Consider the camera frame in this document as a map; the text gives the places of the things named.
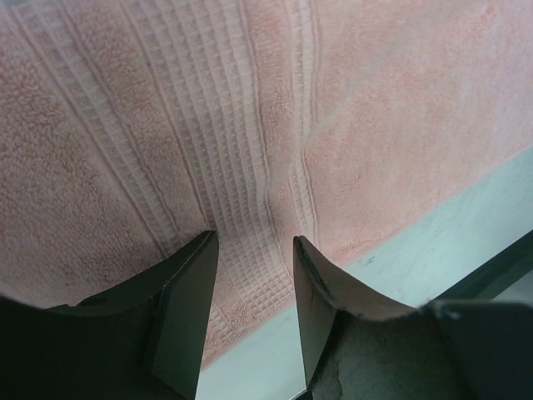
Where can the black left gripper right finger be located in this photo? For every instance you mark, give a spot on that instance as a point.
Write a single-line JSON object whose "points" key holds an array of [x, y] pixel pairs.
{"points": [[395, 341]]}

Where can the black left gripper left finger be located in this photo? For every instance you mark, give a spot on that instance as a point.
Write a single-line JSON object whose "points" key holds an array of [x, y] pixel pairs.
{"points": [[142, 339]]}

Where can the pink towel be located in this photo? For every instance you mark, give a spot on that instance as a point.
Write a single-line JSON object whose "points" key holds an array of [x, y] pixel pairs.
{"points": [[128, 127]]}

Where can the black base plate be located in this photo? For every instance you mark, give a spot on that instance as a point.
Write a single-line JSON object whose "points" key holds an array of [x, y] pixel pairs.
{"points": [[491, 271]]}

